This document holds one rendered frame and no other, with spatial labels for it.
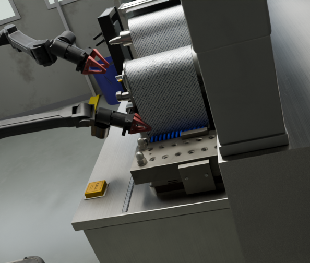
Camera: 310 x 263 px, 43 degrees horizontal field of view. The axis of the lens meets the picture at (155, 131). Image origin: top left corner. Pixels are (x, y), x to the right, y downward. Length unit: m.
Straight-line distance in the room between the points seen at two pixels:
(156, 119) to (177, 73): 0.19
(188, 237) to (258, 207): 0.88
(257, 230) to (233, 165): 0.11
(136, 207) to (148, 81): 0.43
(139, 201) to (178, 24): 0.67
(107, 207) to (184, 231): 0.28
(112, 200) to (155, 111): 0.35
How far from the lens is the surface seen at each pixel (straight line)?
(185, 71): 1.32
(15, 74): 5.23
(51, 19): 4.89
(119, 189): 1.48
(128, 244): 1.45
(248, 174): 0.49
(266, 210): 0.53
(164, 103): 1.38
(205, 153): 1.26
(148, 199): 1.37
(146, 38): 1.55
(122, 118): 1.41
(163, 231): 1.38
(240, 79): 0.44
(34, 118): 1.46
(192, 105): 1.38
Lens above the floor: 1.71
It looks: 27 degrees down
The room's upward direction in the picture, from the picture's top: 19 degrees counter-clockwise
